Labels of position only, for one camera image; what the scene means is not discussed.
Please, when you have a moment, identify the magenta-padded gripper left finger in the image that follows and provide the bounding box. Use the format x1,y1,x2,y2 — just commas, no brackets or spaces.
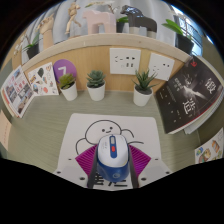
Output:
53,145,100,190

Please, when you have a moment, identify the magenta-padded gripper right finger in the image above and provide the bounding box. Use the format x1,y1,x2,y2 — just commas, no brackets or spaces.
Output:
127,144,172,190

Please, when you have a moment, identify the blue and white computer mouse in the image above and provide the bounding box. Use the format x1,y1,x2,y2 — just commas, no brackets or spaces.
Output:
95,134,130,183

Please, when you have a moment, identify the white mouse pad with drawing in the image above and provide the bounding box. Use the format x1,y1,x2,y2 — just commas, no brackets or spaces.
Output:
56,113,165,188

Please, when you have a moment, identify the colourful food sticker card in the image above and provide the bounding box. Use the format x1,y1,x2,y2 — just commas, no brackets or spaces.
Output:
194,127,224,164

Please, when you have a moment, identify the small succulent in white pot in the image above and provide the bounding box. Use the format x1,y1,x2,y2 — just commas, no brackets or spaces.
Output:
58,73,79,102
131,69,158,108
86,69,107,102

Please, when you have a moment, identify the white illustrated sticker card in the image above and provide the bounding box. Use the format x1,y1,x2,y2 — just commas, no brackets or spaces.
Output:
27,61,60,97

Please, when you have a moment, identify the red and white magazine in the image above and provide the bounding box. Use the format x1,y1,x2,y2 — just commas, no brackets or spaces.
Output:
0,64,36,119

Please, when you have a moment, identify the purple round sign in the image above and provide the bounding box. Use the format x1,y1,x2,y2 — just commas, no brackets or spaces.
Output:
52,58,78,84

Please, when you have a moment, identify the wooden desk shelf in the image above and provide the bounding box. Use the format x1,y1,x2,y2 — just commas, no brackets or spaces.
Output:
11,32,194,94

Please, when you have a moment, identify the wooden hand model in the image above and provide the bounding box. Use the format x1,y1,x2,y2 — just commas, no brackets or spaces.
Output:
36,13,56,51

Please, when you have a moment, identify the dark framed window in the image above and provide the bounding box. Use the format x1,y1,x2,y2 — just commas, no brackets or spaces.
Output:
168,4,209,56

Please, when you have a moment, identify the dark horse figurine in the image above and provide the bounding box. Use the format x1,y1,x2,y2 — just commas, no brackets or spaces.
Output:
119,4,158,39

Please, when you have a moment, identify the grey curtain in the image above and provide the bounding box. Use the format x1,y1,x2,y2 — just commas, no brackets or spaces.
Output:
21,0,181,51

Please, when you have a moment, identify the pink horse figurine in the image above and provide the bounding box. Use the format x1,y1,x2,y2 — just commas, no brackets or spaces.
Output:
81,8,118,35

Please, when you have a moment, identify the wooden mannequin figure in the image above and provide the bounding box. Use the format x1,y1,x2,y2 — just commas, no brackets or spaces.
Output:
64,1,83,34

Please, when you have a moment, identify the white wall socket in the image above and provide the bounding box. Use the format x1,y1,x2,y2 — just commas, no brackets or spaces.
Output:
109,47,142,76
147,52,176,82

